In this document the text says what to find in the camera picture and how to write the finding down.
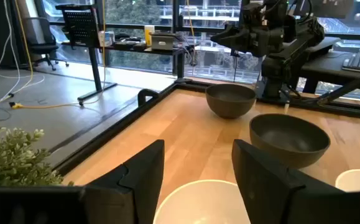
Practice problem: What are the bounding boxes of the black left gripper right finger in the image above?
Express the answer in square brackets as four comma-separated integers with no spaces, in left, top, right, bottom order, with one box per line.
[231,139,345,224]

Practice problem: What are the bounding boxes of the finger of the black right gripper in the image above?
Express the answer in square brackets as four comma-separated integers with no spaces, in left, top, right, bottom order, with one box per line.
[210,24,242,48]

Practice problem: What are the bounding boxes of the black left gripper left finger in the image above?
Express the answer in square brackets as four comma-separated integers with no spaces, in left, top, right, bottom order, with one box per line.
[85,139,165,224]

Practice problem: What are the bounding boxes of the dark grey ceramic bowl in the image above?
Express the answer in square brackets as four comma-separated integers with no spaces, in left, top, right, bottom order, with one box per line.
[249,113,331,170]
[205,83,257,119]

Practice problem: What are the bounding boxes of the white ceramic bowl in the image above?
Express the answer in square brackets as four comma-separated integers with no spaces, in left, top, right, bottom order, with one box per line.
[335,169,360,193]
[153,179,251,224]

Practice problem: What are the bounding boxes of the grey box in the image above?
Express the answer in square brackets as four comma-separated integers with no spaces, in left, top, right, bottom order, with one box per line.
[150,33,175,52]

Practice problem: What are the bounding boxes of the black work desk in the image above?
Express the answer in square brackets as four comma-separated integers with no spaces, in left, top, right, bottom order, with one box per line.
[299,36,360,94]

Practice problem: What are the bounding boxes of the black monitor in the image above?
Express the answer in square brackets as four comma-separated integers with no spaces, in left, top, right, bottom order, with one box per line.
[293,0,354,19]

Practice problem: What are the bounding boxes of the yellow bottle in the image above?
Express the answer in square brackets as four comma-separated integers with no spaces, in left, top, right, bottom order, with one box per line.
[144,25,155,47]

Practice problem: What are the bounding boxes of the white box with print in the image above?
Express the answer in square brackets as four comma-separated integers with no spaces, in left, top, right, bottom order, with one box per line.
[98,30,116,47]

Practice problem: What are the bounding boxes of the black standing desk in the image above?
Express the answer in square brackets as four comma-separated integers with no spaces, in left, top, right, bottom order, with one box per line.
[55,39,196,106]

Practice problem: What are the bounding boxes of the green artificial plant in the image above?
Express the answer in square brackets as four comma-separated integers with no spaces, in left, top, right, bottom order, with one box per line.
[0,117,73,187]

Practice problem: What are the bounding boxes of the black pegboard panel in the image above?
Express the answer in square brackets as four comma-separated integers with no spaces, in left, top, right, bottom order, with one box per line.
[55,4,102,48]

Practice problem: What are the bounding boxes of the black office chair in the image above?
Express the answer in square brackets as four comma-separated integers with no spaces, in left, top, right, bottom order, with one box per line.
[21,17,70,72]

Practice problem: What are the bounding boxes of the yellow cable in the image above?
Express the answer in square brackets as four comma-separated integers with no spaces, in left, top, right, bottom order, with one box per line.
[10,0,107,110]
[185,0,198,43]
[11,0,34,96]

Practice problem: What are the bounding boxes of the black table frame rail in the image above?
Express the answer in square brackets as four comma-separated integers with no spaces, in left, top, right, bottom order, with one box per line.
[53,79,360,177]

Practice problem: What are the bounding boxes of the black arched bracket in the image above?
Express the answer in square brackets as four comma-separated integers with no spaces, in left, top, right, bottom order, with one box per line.
[137,88,160,108]

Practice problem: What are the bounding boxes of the black diagonal frame strut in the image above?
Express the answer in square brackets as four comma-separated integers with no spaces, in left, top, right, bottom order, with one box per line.
[318,68,360,106]

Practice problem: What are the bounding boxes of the white cable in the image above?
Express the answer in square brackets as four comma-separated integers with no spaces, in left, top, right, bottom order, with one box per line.
[0,0,46,114]

